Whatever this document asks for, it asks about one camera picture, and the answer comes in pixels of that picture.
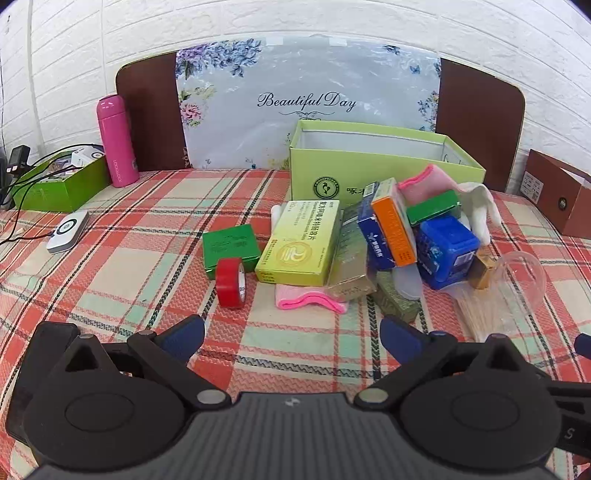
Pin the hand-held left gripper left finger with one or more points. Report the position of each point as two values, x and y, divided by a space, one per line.
183 336

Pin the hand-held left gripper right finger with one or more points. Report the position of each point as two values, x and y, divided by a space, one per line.
398 336

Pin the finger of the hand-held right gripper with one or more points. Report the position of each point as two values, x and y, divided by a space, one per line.
584 345

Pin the long gradient print box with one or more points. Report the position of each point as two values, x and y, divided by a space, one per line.
353 263

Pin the toothpick bundle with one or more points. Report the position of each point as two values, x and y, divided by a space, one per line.
480 311

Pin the yellow green medicine box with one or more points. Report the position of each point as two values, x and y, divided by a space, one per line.
300 240

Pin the light green storage box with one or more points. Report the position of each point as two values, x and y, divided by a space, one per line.
323 177

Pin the olive green box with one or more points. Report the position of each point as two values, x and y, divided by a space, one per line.
399 304

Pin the red tape roll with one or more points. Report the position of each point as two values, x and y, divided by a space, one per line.
231 288

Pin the plaid blanket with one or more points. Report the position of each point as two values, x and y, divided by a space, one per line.
138 277

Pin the clear plastic cup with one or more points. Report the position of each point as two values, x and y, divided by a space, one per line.
524 277

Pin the blue and white box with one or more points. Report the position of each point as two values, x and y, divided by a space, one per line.
375 240

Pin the small green box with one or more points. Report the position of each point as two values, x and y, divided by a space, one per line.
231 247
431 210

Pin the small gold box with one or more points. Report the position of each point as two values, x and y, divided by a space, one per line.
484 270

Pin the orange box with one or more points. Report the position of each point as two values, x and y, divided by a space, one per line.
395 226

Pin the brown cardboard box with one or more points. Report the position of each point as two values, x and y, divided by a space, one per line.
554 198

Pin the pink and white cloth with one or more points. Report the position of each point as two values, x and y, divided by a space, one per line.
480 207

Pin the pink sponge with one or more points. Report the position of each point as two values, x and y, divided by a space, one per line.
425 182

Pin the white flat device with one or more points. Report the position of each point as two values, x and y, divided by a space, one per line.
67 230

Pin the black flat object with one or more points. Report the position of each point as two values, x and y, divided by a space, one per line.
23 392

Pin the dark green open box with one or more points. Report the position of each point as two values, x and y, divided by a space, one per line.
69 189

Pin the white charger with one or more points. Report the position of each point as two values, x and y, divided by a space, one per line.
85 158

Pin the pink thermos bottle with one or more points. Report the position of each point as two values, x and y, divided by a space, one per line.
117 143

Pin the brown wooden headboard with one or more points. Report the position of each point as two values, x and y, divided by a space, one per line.
147 115

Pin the small black device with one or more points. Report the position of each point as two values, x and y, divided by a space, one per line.
17 160

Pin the floral Beautiful Day board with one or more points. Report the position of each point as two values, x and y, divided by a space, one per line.
277 83

